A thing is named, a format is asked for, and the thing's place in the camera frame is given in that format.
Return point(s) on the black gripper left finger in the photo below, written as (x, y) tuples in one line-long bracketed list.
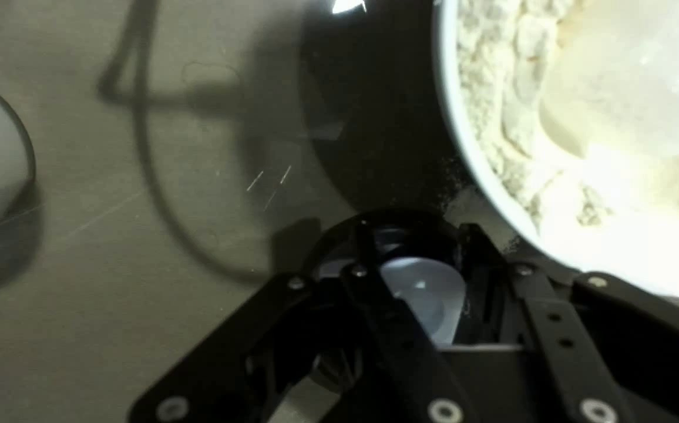
[(348, 331)]

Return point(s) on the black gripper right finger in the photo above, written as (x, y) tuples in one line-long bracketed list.
[(604, 350)]

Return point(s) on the black lid with white flap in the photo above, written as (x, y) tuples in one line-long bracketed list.
[(416, 259)]

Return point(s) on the large tub of white powder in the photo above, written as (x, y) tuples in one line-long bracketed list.
[(566, 115)]

